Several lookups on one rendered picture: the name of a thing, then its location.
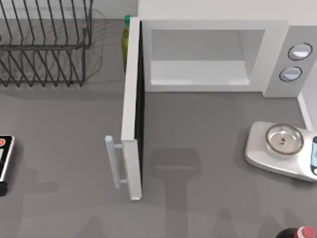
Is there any small microwave knob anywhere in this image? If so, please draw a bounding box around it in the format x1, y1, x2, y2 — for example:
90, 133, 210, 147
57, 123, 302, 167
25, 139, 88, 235
279, 66, 303, 82

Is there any pale grey door handle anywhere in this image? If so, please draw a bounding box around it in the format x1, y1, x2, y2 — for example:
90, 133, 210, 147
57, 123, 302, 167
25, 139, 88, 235
105, 135, 129, 189

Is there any large microwave knob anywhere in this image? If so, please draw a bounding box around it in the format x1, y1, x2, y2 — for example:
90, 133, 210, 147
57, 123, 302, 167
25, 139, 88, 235
287, 42, 313, 61

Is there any pale microwave oven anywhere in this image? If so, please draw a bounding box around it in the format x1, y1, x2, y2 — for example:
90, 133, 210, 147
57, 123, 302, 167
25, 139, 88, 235
137, 0, 317, 98

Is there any black wire dish rack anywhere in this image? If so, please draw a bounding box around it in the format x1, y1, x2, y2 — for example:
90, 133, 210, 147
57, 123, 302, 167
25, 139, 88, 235
0, 0, 95, 88

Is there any green bottle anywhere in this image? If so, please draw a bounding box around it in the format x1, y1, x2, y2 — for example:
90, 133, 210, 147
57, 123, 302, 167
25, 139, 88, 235
120, 14, 132, 73

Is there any white microwave door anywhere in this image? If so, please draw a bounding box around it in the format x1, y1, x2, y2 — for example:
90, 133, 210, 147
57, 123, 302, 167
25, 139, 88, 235
120, 17, 145, 201

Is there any white kitchen scale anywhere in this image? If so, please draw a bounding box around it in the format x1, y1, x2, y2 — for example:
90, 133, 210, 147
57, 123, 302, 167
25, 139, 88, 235
243, 120, 317, 183

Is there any dark bottle with red cap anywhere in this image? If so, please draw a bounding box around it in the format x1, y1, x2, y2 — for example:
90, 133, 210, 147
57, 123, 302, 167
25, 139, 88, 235
275, 225, 316, 238

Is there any metal scale bowl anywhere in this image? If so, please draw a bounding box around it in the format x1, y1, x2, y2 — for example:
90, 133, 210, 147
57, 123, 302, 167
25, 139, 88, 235
265, 123, 305, 157

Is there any black flat device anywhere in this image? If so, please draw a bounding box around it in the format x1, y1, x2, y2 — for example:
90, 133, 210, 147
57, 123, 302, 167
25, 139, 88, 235
0, 135, 15, 183

